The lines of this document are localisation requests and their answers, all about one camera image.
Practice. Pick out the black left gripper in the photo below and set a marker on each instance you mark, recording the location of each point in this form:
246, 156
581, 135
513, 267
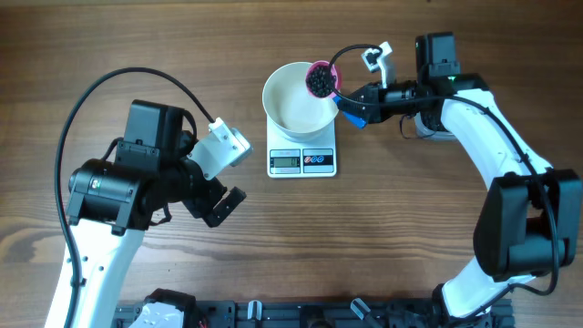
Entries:
214, 190

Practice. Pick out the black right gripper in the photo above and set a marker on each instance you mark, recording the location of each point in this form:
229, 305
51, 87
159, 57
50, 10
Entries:
373, 113

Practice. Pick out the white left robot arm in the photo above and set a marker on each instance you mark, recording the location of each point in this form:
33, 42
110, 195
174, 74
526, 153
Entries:
112, 203

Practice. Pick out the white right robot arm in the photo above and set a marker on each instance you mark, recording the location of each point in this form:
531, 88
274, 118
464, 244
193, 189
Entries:
528, 225

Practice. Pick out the white bowl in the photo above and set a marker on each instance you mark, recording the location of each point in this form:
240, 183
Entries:
290, 106

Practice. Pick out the white digital kitchen scale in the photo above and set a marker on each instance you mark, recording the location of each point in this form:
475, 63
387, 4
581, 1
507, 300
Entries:
291, 158

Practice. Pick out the clear container of black beans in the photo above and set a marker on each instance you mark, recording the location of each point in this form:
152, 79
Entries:
429, 126

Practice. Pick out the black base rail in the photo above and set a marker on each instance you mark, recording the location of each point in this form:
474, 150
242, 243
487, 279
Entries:
404, 313

